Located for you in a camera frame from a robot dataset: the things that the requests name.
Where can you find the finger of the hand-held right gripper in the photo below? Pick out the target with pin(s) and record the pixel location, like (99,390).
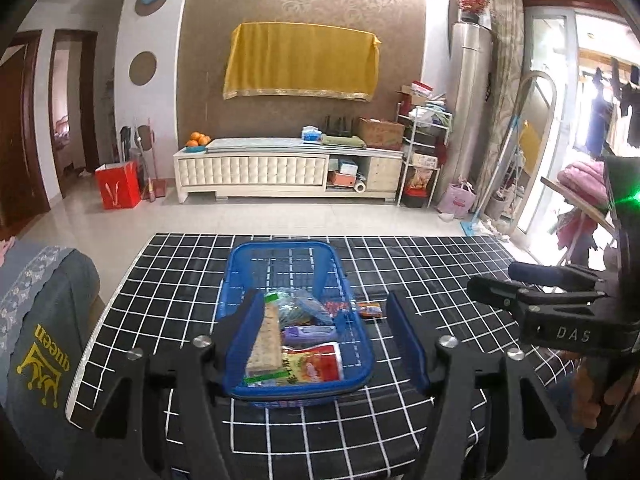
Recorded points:
(535,272)
(505,292)

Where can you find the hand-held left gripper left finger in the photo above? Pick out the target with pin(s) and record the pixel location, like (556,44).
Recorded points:
(245,340)

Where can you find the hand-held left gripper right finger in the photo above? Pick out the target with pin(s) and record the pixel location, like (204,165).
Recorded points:
(406,340)

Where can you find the green-edged cracker packet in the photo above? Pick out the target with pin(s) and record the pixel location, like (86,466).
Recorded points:
(265,342)

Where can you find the blue plastic basket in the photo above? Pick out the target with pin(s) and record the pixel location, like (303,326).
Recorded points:
(300,392)

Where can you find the small red snack packet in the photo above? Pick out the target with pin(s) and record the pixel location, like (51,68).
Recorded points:
(336,307)

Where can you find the person's right hand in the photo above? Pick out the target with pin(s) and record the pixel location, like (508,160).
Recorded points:
(587,395)

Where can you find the orange snack bar packet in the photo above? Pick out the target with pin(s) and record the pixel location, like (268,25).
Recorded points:
(370,309)

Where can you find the dark red garment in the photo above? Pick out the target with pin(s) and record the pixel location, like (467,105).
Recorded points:
(575,230)

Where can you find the wooden drying rack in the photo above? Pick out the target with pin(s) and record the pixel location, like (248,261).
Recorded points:
(575,200)

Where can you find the pink bag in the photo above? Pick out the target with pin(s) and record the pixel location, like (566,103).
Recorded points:
(457,200)

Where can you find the pink blanket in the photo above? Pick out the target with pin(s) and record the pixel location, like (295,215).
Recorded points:
(582,180)

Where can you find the black white checkered tablecloth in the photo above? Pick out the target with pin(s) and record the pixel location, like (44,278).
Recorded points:
(325,435)

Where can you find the arched standing mirror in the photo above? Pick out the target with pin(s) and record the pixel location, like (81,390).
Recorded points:
(532,140)

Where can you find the white paper roll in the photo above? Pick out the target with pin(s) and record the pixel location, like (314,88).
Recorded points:
(360,188)

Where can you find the white tufted media cabinet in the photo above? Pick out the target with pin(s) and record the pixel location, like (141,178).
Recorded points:
(250,170)

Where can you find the hanging blue garment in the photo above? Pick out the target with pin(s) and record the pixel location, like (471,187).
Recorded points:
(600,115)

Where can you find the orange box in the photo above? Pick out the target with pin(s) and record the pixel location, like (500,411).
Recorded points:
(342,179)

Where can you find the white shelf rack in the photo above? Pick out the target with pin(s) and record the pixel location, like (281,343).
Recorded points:
(415,140)

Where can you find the tower air conditioner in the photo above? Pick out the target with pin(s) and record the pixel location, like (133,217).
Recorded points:
(470,105)

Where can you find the broom with dustpan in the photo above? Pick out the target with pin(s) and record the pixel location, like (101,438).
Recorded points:
(150,185)

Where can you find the pale blue box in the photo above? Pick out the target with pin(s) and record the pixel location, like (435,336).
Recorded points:
(348,165)

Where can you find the hanging black shirt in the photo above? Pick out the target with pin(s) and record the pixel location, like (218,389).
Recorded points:
(630,105)

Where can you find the grey flat board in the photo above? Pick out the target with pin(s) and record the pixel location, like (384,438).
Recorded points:
(265,144)

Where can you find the red gift bag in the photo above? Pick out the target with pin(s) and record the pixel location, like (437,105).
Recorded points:
(117,187)

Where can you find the patterned curtain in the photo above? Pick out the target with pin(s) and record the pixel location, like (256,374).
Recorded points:
(505,75)

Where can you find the grey chair cover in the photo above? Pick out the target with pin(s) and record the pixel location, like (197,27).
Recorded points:
(45,330)

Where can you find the cardboard box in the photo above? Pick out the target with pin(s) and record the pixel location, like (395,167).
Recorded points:
(378,132)

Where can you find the pile of oranges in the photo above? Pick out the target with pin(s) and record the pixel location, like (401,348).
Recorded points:
(198,139)

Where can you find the green folded cloth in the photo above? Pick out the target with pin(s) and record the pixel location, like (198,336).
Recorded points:
(342,140)

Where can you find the blue tissue box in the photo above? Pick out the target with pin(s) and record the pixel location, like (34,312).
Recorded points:
(311,134)

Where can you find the black router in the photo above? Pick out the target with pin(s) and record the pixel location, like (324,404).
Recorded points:
(337,125)

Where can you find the red flower vase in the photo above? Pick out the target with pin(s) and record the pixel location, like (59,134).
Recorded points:
(472,2)

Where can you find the dark wooden doorframe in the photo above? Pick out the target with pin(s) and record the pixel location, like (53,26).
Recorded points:
(90,105)

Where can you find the yellow cloth cover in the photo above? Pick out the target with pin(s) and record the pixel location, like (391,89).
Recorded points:
(300,60)

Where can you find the dark wooden door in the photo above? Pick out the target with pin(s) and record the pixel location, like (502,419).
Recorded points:
(20,140)

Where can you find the round brown wall disc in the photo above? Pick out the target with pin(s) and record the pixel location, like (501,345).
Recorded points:
(143,68)

